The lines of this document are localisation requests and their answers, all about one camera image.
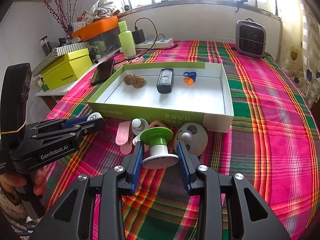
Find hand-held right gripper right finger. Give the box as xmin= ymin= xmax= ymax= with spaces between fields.
xmin=176 ymin=142 xmax=292 ymax=240

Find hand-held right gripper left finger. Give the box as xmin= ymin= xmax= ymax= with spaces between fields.
xmin=29 ymin=141 xmax=145 ymax=240

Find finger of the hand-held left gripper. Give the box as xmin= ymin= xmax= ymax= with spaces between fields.
xmin=25 ymin=116 xmax=92 ymax=135
xmin=22 ymin=118 xmax=106 ymax=145

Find green white plastic spool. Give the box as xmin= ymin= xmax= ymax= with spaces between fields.
xmin=139 ymin=127 xmax=180 ymax=169

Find pink plastic clip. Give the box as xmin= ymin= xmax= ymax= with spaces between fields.
xmin=115 ymin=121 xmax=134 ymax=155

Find white round knob hook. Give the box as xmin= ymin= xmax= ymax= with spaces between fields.
xmin=174 ymin=122 xmax=208 ymax=157

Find grey stamp with white knob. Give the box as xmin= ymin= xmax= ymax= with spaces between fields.
xmin=131 ymin=118 xmax=149 ymax=135

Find pink clip with mint pad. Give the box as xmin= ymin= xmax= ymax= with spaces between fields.
xmin=133 ymin=120 xmax=167 ymax=146

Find green white cardboard box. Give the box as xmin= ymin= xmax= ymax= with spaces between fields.
xmin=87 ymin=62 xmax=234 ymax=133

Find black plastic doorbell device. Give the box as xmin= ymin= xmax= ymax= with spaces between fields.
xmin=156 ymin=68 xmax=174 ymax=94

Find orange earplugs with blue cord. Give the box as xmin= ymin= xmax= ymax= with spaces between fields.
xmin=182 ymin=71 xmax=197 ymax=85

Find person's left hand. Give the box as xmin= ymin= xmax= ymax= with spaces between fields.
xmin=0 ymin=167 xmax=48 ymax=196

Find small green box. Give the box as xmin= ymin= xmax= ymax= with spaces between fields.
xmin=37 ymin=79 xmax=49 ymax=92

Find yellow-green cardboard box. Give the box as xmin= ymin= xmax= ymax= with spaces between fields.
xmin=40 ymin=48 xmax=93 ymax=91

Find black smartphone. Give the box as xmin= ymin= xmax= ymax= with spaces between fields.
xmin=90 ymin=58 xmax=115 ymax=85

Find black lidded glass jar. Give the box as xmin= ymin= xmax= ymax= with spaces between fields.
xmin=39 ymin=35 xmax=52 ymax=55

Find striped box lid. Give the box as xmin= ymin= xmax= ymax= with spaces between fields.
xmin=32 ymin=42 xmax=90 ymax=77

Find small pink plastic piece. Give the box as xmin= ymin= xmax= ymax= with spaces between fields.
xmin=125 ymin=56 xmax=145 ymax=66

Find glass tank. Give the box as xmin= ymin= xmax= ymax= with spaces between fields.
xmin=82 ymin=27 xmax=123 ymax=58

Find light green plastic bottle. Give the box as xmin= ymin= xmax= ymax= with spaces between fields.
xmin=117 ymin=21 xmax=137 ymax=57

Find dried flower branches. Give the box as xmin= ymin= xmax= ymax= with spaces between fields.
xmin=41 ymin=0 xmax=83 ymax=39

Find orange box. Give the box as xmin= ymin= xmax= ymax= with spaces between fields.
xmin=72 ymin=15 xmax=119 ymax=41

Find black power adapter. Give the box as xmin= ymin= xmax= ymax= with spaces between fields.
xmin=132 ymin=29 xmax=146 ymax=44

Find red white paper packets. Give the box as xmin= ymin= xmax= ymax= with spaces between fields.
xmin=74 ymin=10 xmax=94 ymax=33

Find white power strip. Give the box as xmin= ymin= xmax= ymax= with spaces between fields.
xmin=135 ymin=37 xmax=174 ymax=49

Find white work gloves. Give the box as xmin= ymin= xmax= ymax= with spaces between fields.
xmin=91 ymin=0 xmax=120 ymax=17

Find grey fan heater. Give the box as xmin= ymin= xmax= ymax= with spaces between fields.
xmin=235 ymin=19 xmax=266 ymax=59

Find heart print curtain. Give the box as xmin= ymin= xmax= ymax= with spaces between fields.
xmin=282 ymin=0 xmax=320 ymax=108

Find black adapter cable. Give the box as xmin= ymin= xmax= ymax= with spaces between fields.
xmin=134 ymin=17 xmax=158 ymax=49

